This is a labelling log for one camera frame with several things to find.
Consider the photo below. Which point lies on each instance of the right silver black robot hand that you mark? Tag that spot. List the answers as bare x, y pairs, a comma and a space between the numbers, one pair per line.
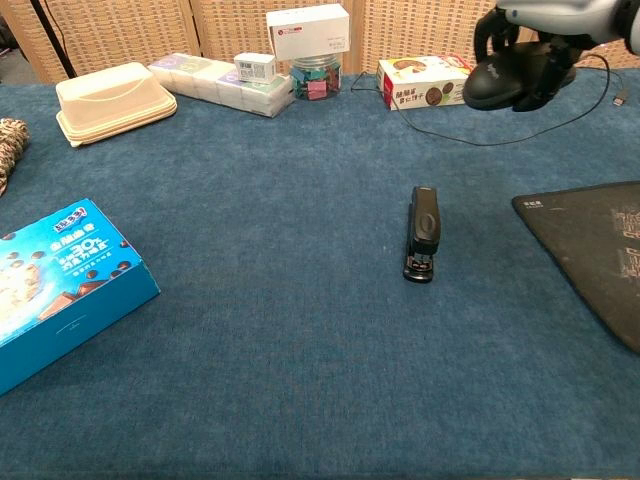
560, 15

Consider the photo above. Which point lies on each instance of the black computer mouse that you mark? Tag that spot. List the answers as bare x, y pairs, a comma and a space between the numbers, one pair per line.
492, 85

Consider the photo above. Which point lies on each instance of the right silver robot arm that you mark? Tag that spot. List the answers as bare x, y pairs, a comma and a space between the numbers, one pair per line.
634, 25

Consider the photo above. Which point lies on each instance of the black mouse pad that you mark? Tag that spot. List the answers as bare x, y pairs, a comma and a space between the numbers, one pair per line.
590, 250

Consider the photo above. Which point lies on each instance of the wicker folding screen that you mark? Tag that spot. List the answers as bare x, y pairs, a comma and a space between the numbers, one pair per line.
425, 30

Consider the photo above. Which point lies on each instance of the white and red biscuit box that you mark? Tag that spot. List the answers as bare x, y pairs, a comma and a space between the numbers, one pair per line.
425, 85

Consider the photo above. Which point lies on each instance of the black stapler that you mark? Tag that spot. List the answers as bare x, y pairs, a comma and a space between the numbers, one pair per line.
425, 225

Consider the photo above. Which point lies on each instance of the white cardboard box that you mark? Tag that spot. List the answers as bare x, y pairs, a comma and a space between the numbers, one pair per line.
310, 30

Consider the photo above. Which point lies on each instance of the clear jar of binder clips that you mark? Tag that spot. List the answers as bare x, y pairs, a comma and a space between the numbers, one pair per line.
315, 82

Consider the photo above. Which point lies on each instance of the small white barcode box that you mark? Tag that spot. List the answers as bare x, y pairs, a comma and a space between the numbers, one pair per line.
255, 67

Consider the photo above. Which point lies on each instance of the white tissue multipack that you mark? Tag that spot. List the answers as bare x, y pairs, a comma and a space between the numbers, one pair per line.
210, 82

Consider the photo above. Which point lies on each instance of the blue table cloth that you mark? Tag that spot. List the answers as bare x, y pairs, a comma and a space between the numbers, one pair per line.
300, 350

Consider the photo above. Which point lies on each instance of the beige lidded food container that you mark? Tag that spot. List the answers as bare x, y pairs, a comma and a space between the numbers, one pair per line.
110, 100

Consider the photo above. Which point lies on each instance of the black tripod stand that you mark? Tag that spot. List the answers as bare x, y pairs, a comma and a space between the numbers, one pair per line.
51, 35

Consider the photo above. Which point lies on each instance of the blue cookie box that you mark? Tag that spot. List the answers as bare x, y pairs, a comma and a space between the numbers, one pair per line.
75, 300

